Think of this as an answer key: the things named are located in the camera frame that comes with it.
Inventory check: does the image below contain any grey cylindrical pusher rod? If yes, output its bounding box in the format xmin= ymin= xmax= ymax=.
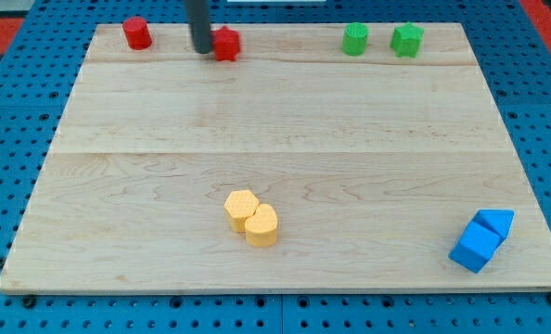
xmin=184 ymin=0 xmax=213 ymax=54

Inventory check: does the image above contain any blue cube block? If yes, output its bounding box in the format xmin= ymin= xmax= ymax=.
xmin=448 ymin=221 xmax=500 ymax=273

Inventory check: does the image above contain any blue triangle block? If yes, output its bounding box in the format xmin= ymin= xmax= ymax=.
xmin=473 ymin=209 xmax=515 ymax=245

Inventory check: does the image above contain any green cylinder block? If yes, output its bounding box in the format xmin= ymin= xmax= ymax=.
xmin=341 ymin=22 xmax=369 ymax=57

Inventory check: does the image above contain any green star block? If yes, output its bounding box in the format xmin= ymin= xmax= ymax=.
xmin=390 ymin=22 xmax=425 ymax=58

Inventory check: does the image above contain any red star block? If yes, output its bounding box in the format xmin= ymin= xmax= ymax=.
xmin=211 ymin=26 xmax=241 ymax=61

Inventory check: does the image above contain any red cylinder block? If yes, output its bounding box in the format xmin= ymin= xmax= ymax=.
xmin=122 ymin=16 xmax=152 ymax=50

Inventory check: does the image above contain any wooden board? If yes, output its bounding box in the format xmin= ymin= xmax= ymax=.
xmin=0 ymin=23 xmax=551 ymax=295

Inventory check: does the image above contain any yellow hexagon block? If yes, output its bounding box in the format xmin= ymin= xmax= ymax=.
xmin=224 ymin=189 xmax=260 ymax=233

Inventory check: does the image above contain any yellow heart block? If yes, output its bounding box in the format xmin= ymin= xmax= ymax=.
xmin=244 ymin=203 xmax=278 ymax=247

